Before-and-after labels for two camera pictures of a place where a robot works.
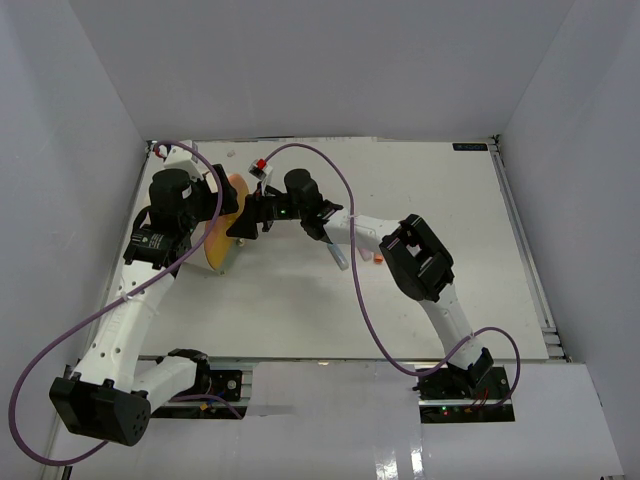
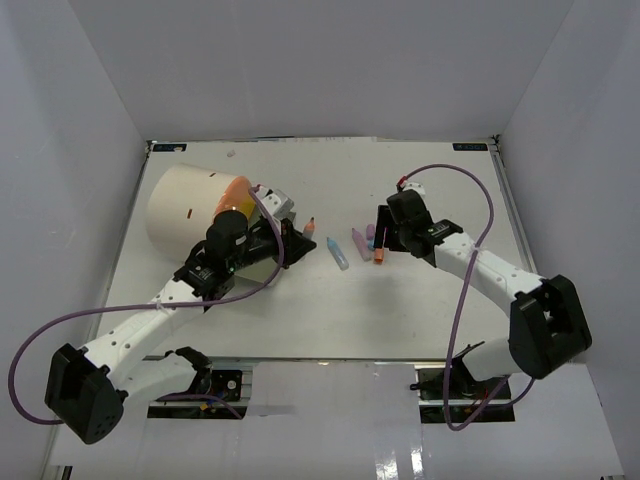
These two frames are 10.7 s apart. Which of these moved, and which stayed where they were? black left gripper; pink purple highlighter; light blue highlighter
Moved: black left gripper
Stayed: pink purple highlighter; light blue highlighter
